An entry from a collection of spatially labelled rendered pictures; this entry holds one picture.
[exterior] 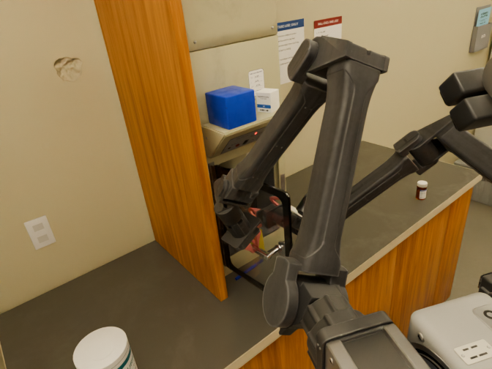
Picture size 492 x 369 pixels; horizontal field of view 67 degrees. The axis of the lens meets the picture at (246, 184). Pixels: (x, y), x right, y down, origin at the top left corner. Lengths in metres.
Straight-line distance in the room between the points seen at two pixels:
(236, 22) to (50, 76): 0.62
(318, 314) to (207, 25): 0.81
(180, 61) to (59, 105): 0.57
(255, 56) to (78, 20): 0.58
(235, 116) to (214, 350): 0.67
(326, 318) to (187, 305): 0.87
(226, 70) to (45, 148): 0.66
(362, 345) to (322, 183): 0.22
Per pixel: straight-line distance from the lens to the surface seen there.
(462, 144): 1.00
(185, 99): 0.95
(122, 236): 1.61
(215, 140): 1.05
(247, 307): 1.26
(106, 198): 1.52
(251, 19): 1.17
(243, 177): 0.81
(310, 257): 0.53
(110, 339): 1.08
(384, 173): 1.05
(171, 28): 0.94
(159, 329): 1.26
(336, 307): 0.50
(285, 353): 1.37
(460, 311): 0.46
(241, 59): 1.15
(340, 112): 0.55
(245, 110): 1.04
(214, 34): 1.09
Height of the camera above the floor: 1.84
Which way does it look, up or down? 28 degrees down
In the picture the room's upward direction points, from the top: 6 degrees counter-clockwise
